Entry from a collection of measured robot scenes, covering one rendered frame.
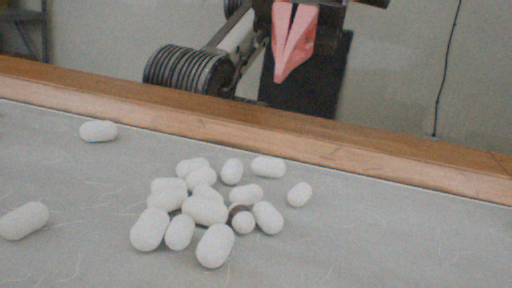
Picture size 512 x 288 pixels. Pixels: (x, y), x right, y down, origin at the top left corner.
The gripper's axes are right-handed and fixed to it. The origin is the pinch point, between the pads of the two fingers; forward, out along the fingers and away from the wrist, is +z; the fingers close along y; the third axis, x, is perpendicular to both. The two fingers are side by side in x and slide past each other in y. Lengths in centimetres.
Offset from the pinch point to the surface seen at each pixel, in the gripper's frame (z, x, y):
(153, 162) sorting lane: 11.4, 3.6, -10.0
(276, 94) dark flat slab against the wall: -113, 157, -25
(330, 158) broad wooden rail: 3.6, 8.4, 7.0
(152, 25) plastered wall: -132, 142, -104
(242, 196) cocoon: 14.4, -0.8, 0.4
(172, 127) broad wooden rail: 4.4, 8.3, -11.6
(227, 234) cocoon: 19.2, -5.5, 1.0
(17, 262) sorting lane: 25.0, -7.6, -10.7
